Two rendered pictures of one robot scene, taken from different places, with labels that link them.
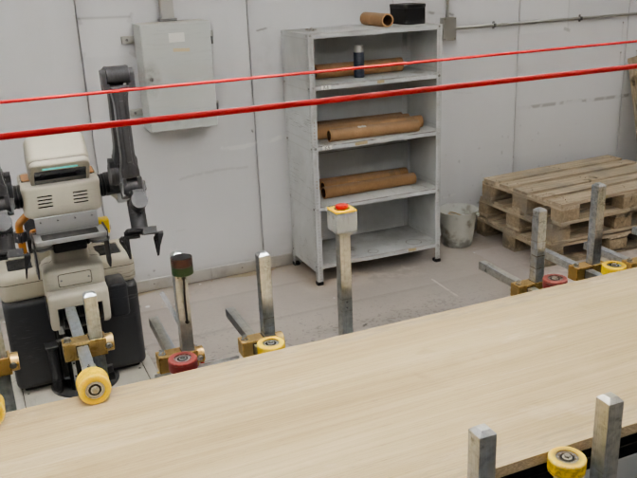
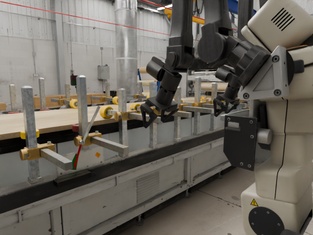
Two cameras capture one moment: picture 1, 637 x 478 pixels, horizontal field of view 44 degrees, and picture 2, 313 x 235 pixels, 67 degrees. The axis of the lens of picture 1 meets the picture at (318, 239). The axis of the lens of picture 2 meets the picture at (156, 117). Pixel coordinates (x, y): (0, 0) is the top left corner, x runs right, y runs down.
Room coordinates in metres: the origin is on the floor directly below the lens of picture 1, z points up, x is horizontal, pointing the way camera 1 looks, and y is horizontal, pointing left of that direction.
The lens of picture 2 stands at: (3.29, 0.28, 1.16)
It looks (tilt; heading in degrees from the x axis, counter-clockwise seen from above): 9 degrees down; 157
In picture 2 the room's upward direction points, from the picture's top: straight up
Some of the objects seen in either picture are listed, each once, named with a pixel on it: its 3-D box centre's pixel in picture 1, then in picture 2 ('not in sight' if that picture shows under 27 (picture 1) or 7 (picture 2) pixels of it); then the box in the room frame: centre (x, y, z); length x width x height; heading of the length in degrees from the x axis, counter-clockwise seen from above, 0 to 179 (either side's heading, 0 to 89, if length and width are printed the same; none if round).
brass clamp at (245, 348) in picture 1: (261, 342); (37, 151); (2.14, 0.19, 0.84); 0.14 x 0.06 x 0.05; 112
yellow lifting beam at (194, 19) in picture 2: not in sight; (189, 17); (-2.02, 3.42, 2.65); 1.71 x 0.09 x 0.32; 112
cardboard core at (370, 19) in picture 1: (375, 19); not in sight; (4.99, -0.42, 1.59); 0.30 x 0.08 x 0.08; 22
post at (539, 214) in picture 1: (536, 273); not in sight; (2.53, -0.76, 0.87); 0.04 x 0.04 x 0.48; 22
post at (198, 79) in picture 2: not in sight; (197, 107); (1.67, 1.32, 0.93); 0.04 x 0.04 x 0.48; 22
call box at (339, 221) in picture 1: (341, 220); not in sight; (2.25, -0.07, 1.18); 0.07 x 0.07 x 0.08; 22
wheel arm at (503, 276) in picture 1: (517, 284); not in sight; (2.56, -0.70, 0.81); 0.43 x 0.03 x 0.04; 22
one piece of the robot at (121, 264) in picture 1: (72, 307); not in sight; (3.05, 1.06, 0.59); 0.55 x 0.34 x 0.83; 113
